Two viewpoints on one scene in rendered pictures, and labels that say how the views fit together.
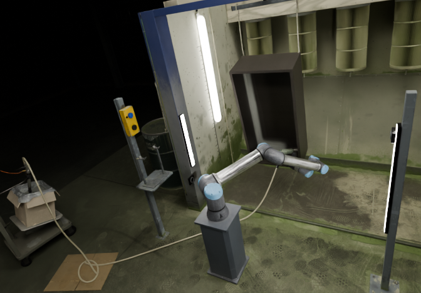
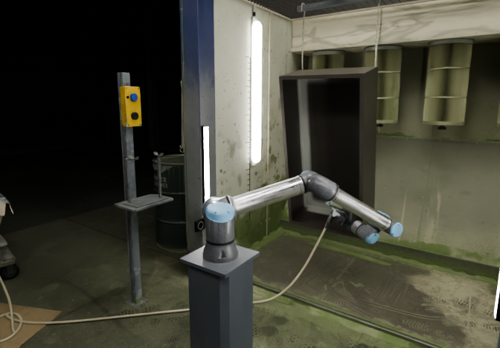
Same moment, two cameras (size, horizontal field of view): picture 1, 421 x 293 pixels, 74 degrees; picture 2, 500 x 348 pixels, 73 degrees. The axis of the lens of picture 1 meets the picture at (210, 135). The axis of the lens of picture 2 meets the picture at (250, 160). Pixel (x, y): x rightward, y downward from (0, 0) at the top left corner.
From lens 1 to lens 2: 0.84 m
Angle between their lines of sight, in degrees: 15
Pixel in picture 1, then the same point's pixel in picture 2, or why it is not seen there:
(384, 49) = (489, 109)
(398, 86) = not seen: outside the picture
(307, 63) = (385, 111)
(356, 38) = (452, 82)
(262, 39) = not seen: hidden behind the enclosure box
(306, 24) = (388, 60)
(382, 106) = (485, 184)
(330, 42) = (417, 94)
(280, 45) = not seen: hidden behind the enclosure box
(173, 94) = (199, 95)
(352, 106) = (442, 179)
